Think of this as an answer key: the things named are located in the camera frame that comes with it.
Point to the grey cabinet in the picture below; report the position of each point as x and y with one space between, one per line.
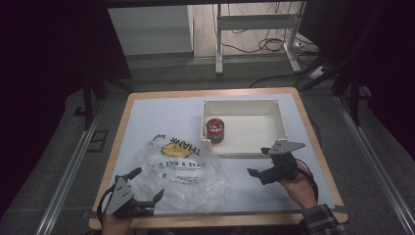
150 31

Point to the person's left hand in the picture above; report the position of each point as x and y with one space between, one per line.
115 225

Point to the person's right hand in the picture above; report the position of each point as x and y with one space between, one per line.
301 187

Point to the red can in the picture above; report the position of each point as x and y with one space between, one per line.
215 130

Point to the white plastic box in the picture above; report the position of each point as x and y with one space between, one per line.
251 130

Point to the white power strip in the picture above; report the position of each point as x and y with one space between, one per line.
316 72

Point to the yellow round item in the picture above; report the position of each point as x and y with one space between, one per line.
176 150

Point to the clear plastic bag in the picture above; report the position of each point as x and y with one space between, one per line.
182 176

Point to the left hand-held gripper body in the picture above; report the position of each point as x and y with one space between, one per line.
125 200

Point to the white desk frame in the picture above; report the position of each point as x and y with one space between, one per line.
257 23

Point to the white table mat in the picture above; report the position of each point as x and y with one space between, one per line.
163 114

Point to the black stand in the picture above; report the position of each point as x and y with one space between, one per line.
91 98
345 81

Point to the metal floor rail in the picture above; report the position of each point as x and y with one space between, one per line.
375 163
68 173

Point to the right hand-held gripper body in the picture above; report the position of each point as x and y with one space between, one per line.
284 156

